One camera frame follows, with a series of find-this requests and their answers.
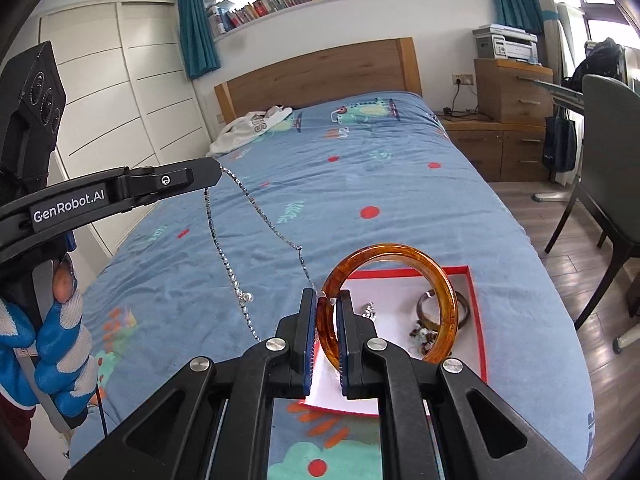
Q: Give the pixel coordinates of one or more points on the wall outlet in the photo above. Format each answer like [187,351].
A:
[462,79]

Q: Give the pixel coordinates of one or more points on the thin brown bangle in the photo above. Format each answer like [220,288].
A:
[462,310]

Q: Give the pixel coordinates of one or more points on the tall wooden drawer cabinet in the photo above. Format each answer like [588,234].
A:
[505,90]

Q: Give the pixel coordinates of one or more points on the thick amber bangle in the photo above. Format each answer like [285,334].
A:
[390,255]

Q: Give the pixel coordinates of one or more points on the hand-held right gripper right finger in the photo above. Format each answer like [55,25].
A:
[346,350]

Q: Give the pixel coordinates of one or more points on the blue printed blanket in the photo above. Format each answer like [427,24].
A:
[350,185]

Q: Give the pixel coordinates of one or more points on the low wooden nightstand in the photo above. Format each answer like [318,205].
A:
[500,150]

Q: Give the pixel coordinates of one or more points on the black backpack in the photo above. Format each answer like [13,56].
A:
[600,62]

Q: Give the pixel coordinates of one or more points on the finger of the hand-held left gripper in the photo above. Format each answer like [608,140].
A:
[170,179]

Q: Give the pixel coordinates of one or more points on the dark hanging bag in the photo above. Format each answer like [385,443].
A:
[559,142]

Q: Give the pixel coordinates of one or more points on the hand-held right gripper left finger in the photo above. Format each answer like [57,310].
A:
[300,355]

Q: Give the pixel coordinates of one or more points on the white garment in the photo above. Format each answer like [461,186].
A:
[240,132]

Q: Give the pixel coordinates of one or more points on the wooden headboard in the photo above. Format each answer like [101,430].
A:
[325,75]

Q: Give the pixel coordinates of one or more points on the white printer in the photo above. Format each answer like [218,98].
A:
[505,42]

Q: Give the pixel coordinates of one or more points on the red jewelry box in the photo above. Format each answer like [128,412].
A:
[475,350]

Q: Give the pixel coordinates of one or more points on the person's left forearm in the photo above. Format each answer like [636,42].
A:
[12,422]

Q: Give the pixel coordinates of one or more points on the grey chair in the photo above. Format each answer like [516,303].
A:
[610,125]

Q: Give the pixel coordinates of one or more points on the person's left hand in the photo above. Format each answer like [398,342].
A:
[65,350]

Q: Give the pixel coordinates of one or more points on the white wardrobe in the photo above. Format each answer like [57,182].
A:
[125,85]

